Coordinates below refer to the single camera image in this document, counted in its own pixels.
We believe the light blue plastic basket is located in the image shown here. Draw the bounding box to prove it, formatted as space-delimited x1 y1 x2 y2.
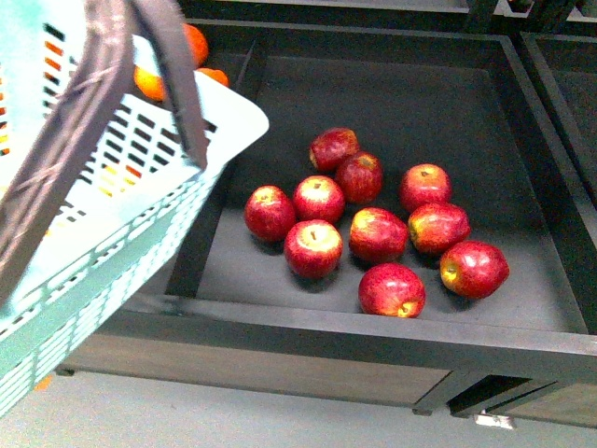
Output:
1 1 269 413

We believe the red apple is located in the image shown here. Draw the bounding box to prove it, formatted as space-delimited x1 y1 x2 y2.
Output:
349 207 410 264
335 151 383 204
243 185 297 243
398 163 452 213
309 127 360 173
358 263 426 318
284 219 343 279
293 175 345 224
408 203 471 256
439 240 510 300

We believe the orange fruit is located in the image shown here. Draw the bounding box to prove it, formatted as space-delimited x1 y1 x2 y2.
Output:
133 66 165 102
196 67 229 88
183 23 209 68

